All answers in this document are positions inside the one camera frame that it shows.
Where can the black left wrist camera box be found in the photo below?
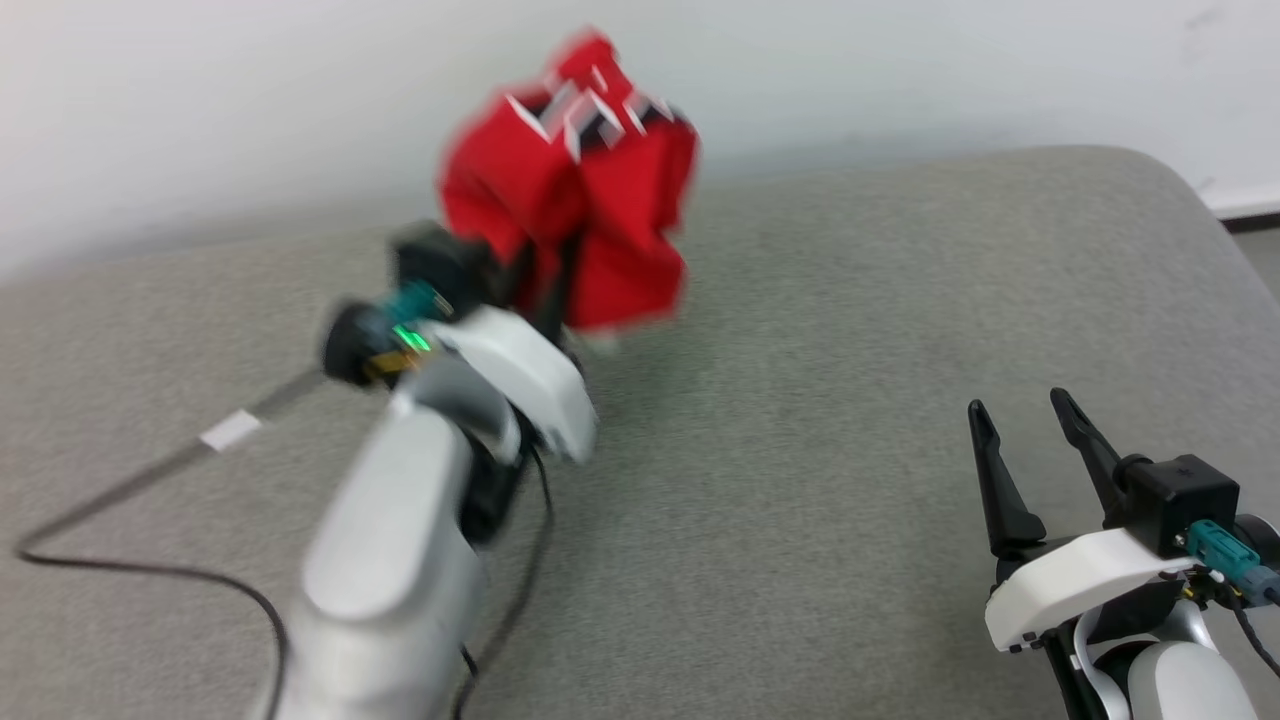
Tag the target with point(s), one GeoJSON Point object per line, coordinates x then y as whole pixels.
{"type": "Point", "coordinates": [440, 265]}

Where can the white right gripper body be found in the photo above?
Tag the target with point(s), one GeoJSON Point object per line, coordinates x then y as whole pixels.
{"type": "Point", "coordinates": [1080, 580]}

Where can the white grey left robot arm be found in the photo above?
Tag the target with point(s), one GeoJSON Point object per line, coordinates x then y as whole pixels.
{"type": "Point", "coordinates": [390, 560]}

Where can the teal camera connector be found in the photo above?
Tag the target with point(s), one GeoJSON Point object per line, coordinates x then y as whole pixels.
{"type": "Point", "coordinates": [415, 302]}
{"type": "Point", "coordinates": [1225, 550]}

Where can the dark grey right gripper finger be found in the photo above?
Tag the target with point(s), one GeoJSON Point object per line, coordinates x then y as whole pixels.
{"type": "Point", "coordinates": [1000, 490]}
{"type": "Point", "coordinates": [1090, 445]}

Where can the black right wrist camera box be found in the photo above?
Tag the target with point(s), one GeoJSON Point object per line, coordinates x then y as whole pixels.
{"type": "Point", "coordinates": [1180, 505]}

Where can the white baseboard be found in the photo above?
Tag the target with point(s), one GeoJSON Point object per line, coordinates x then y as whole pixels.
{"type": "Point", "coordinates": [1245, 203]}

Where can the teal right camera connector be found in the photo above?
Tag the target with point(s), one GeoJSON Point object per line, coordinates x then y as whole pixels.
{"type": "Point", "coordinates": [1225, 550]}

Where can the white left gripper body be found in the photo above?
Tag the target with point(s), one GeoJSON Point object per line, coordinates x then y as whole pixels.
{"type": "Point", "coordinates": [530, 380]}

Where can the teal left camera connector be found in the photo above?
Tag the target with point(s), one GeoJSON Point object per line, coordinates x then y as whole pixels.
{"type": "Point", "coordinates": [415, 302]}

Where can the red garment with white trim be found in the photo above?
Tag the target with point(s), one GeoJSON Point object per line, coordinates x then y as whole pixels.
{"type": "Point", "coordinates": [620, 220]}

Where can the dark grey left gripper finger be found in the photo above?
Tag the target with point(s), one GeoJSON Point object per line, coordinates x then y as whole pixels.
{"type": "Point", "coordinates": [560, 295]}
{"type": "Point", "coordinates": [525, 275]}

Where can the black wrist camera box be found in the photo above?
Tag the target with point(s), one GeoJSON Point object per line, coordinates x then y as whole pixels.
{"type": "Point", "coordinates": [1180, 505]}
{"type": "Point", "coordinates": [440, 265]}

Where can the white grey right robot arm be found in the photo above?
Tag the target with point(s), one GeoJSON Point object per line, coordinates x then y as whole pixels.
{"type": "Point", "coordinates": [1180, 680]}

